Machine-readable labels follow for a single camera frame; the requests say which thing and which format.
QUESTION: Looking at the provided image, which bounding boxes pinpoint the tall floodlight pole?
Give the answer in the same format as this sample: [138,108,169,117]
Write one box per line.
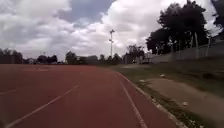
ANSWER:
[108,29,116,61]

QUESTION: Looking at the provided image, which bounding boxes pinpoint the pale kerb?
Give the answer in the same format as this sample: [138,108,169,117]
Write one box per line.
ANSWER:
[116,71,189,128]

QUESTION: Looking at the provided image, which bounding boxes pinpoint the grass verge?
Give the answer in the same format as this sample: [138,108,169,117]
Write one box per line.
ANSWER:
[109,63,224,128]

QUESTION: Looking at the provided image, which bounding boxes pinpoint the fence with posts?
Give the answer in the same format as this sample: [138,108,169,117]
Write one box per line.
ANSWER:
[146,37,224,65]

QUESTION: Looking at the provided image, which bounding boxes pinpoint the building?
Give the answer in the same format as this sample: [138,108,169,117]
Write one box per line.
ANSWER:
[121,52,136,65]

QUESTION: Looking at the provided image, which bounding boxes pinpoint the red running track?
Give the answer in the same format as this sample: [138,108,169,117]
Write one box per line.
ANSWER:
[0,63,181,128]

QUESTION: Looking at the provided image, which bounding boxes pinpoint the row of distant trees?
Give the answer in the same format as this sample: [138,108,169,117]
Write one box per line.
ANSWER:
[0,48,124,66]

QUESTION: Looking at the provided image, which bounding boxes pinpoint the large dark trees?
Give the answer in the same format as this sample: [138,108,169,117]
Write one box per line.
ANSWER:
[145,0,224,55]

